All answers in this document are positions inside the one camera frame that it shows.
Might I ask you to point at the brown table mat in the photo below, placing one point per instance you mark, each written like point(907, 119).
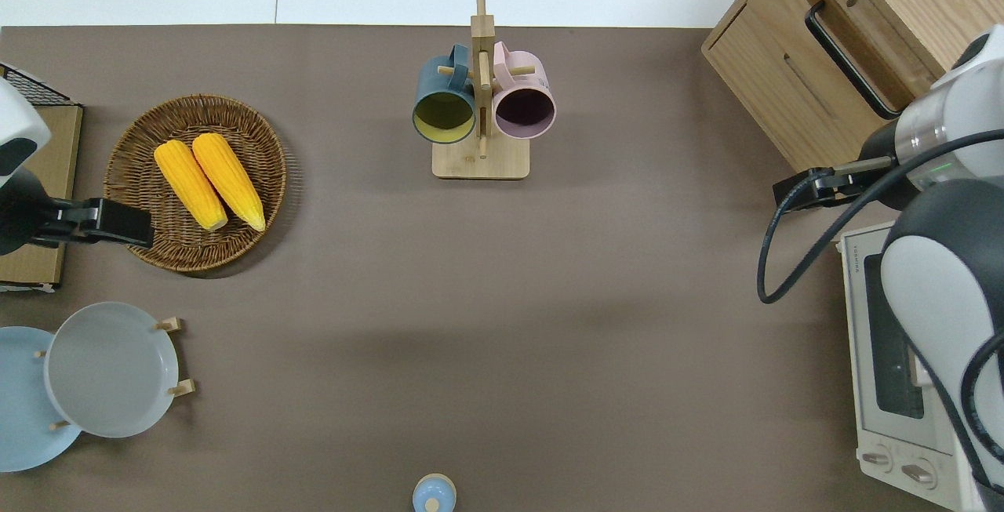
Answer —
point(502, 300)

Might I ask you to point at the wooden drawer with slot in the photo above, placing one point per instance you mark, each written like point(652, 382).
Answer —
point(773, 81)

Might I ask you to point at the round wicker basket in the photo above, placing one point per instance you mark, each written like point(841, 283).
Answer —
point(141, 237)

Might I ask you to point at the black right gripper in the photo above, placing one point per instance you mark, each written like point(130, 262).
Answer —
point(878, 147)

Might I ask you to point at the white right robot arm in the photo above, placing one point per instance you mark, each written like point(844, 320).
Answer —
point(941, 300)

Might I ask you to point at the blue mug yellow inside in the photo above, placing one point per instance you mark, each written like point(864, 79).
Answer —
point(431, 77)

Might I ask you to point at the wooden plate rack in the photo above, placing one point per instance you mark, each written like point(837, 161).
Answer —
point(174, 388)

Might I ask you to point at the white toaster oven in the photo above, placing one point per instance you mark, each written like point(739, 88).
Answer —
point(855, 339)

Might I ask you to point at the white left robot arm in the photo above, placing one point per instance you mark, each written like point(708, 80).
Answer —
point(20, 116)

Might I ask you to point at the yellow corn cob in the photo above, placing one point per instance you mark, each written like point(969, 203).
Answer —
point(229, 179)
point(190, 184)

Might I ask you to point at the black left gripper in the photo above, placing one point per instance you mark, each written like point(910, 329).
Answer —
point(23, 214)

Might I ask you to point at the wooden mug tree stand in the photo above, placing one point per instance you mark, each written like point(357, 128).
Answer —
point(480, 163)

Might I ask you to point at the oven control knob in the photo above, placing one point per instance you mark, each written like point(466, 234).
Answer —
point(918, 473)
point(877, 459)

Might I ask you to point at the pink mug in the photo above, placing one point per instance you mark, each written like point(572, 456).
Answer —
point(533, 73)

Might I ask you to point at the light blue plate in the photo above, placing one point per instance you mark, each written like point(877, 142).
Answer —
point(23, 418)

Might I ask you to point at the grey plate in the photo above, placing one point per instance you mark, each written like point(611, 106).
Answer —
point(110, 371)

